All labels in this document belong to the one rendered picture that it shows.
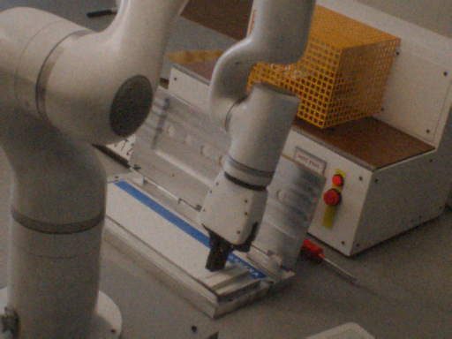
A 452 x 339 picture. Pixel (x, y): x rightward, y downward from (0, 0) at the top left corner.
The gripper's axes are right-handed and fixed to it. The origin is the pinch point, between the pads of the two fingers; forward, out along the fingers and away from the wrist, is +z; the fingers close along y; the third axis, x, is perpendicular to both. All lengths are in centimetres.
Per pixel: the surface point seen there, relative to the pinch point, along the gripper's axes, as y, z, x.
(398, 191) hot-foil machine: 8.5, -15.9, 38.4
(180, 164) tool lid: -23.6, -7.2, 11.2
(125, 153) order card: -43.1, -0.9, 16.2
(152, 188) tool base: -28.6, 0.4, 11.2
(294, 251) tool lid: 7.9, -4.9, 10.1
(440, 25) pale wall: -68, -41, 180
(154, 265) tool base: -7.2, 4.3, -7.0
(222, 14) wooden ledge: -118, -21, 122
